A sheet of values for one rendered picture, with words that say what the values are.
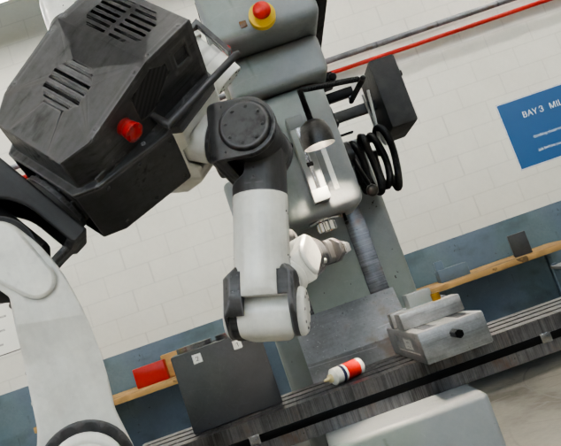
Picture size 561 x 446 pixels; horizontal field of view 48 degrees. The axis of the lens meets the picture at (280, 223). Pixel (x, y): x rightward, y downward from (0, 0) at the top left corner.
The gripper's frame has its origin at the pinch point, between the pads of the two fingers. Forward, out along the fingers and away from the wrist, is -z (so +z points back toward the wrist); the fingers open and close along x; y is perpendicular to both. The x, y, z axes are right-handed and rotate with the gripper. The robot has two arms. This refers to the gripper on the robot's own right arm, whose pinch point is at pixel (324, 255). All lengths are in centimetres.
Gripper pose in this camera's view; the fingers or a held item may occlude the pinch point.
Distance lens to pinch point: 148.5
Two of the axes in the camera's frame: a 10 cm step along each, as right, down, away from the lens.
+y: 3.2, 9.4, -1.2
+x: -8.7, 3.5, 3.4
